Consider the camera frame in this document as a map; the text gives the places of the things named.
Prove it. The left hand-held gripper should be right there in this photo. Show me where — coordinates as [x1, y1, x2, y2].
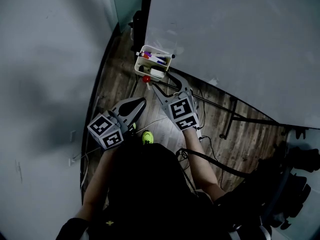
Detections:
[87, 97, 147, 150]

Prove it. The person's left forearm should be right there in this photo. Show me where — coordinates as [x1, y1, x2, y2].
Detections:
[74, 143, 124, 221]

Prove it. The person's right forearm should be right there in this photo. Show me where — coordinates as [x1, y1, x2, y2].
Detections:
[181, 127, 227, 202]

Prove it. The white board eraser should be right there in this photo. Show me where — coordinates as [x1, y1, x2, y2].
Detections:
[149, 67, 166, 79]

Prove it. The white marker with black caps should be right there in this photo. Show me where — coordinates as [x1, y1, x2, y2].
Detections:
[135, 51, 176, 59]

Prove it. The person's black shirt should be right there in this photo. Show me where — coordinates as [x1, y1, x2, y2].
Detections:
[56, 142, 226, 240]

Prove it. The whiteboard on black stand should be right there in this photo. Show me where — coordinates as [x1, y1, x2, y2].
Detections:
[128, 0, 320, 141]

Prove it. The white power strip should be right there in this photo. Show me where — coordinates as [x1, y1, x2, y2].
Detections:
[195, 101, 205, 141]

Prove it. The thick black cable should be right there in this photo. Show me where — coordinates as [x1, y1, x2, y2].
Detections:
[175, 147, 251, 179]

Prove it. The white plastic storage tray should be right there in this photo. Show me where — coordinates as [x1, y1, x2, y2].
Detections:
[134, 44, 173, 82]

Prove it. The frosted glass door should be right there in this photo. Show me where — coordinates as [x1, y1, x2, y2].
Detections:
[111, 0, 146, 34]

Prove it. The thin black cable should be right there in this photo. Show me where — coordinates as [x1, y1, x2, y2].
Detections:
[197, 88, 208, 130]
[199, 135, 226, 190]

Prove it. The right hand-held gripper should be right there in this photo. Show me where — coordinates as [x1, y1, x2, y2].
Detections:
[151, 71, 200, 132]

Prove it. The black equipment bag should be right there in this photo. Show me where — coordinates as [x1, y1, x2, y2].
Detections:
[212, 168, 293, 235]

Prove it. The person's right neon shoe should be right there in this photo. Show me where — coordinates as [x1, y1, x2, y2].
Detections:
[141, 130, 155, 146]

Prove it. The black office chair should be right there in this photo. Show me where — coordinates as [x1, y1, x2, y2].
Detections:
[272, 143, 320, 231]

